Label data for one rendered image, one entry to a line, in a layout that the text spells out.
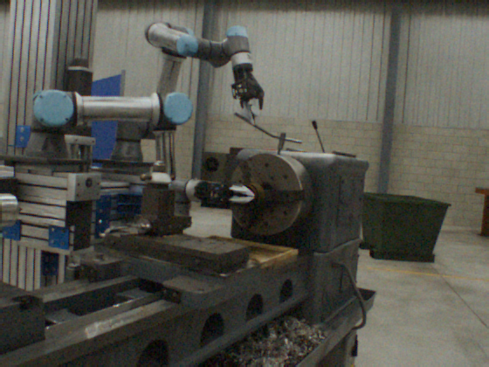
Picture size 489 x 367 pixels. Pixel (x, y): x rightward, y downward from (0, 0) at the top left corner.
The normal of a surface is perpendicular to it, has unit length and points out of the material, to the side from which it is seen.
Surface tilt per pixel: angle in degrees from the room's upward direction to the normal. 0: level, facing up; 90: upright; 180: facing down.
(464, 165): 90
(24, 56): 90
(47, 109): 91
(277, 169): 90
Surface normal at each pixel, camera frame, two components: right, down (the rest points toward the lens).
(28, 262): -0.34, 0.03
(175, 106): 0.58, 0.07
